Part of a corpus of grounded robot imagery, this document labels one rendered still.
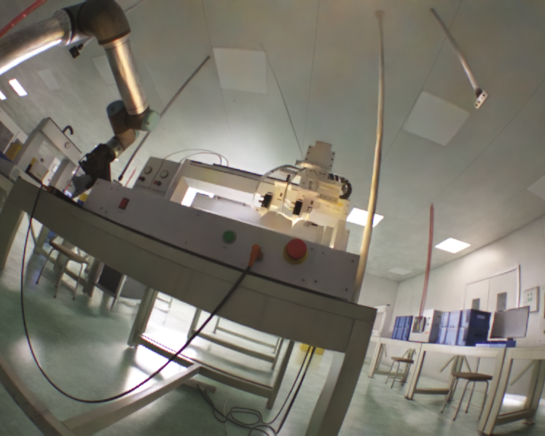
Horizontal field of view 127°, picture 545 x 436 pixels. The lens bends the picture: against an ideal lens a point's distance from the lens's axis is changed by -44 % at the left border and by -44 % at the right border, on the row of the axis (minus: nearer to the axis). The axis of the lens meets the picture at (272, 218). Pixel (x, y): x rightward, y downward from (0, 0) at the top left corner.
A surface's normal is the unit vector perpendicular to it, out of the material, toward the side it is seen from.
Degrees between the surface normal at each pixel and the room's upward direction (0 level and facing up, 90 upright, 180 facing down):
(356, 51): 180
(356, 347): 90
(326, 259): 90
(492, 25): 180
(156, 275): 90
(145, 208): 90
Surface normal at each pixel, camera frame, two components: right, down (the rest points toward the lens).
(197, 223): -0.02, -0.39
